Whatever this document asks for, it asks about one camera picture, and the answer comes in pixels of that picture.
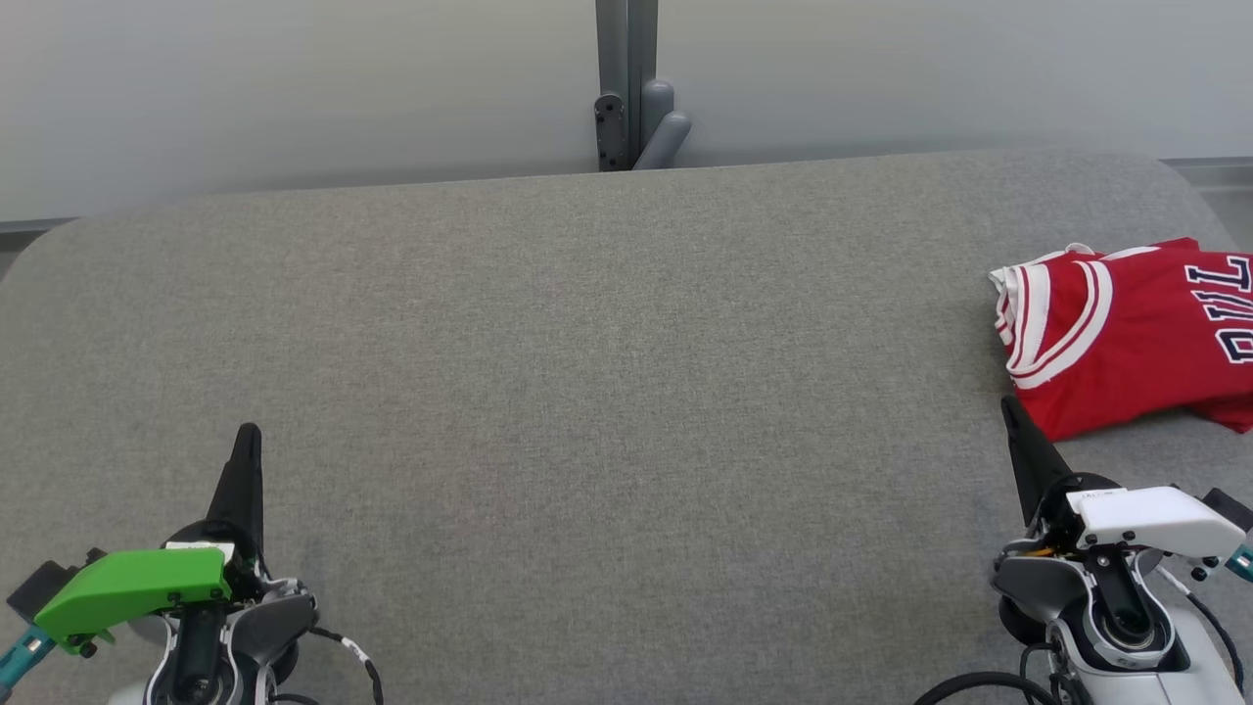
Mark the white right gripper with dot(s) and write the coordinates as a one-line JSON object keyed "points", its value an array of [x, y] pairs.
{"points": [[1155, 519]]}

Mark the red basketball jersey white trim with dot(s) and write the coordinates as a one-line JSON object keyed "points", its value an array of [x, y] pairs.
{"points": [[1126, 343]]}

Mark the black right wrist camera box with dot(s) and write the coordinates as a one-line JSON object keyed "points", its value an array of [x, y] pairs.
{"points": [[1233, 507]]}

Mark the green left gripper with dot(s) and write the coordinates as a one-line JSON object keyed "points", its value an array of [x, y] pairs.
{"points": [[137, 583]]}

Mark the grey fabric sofa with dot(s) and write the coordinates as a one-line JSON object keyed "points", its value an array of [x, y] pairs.
{"points": [[587, 392]]}

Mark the grey metal post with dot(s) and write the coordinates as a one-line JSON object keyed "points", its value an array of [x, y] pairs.
{"points": [[626, 59]]}

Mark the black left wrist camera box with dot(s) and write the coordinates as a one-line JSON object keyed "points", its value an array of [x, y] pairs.
{"points": [[34, 583]]}

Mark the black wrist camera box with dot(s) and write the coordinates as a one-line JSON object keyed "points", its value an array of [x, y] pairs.
{"points": [[1233, 507], [34, 583]]}

